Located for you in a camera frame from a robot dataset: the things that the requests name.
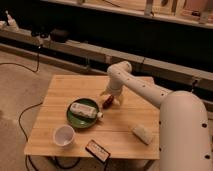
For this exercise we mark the white plastic bottle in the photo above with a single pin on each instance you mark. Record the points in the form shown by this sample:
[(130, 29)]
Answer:
[(85, 110)]

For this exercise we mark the white cup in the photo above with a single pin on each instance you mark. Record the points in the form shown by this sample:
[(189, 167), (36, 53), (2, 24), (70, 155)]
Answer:
[(63, 135)]

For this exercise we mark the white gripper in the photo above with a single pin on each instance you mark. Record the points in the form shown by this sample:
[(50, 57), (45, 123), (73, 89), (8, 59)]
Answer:
[(115, 89)]

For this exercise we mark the green plate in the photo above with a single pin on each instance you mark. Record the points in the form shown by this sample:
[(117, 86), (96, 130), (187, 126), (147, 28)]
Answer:
[(80, 122)]

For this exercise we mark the white sponge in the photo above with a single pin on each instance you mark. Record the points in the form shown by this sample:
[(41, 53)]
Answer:
[(144, 134)]

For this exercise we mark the black device on ledge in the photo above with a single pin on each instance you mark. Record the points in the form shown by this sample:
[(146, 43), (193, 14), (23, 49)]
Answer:
[(58, 35)]

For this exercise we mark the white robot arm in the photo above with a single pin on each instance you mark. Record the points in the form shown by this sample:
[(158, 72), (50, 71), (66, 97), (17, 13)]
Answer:
[(184, 139)]

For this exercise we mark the red pepper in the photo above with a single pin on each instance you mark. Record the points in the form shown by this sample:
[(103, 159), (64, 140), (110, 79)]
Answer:
[(108, 102)]

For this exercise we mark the wooden table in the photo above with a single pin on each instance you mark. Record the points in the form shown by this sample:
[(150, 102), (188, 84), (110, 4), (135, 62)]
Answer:
[(113, 131)]

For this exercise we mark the black rectangular box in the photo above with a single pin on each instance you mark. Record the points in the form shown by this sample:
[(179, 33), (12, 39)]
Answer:
[(97, 151)]

